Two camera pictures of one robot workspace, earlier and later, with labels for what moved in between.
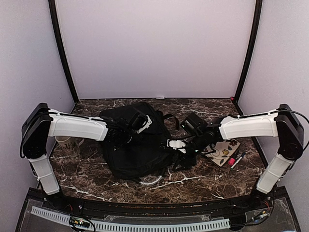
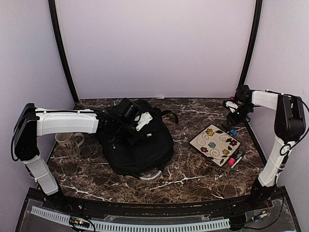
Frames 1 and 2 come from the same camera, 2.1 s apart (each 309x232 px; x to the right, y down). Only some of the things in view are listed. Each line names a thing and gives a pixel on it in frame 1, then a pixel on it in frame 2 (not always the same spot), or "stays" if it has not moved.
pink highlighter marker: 231,161 stays
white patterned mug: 67,146 stays
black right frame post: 259,6 stays
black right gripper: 184,160 → 234,121
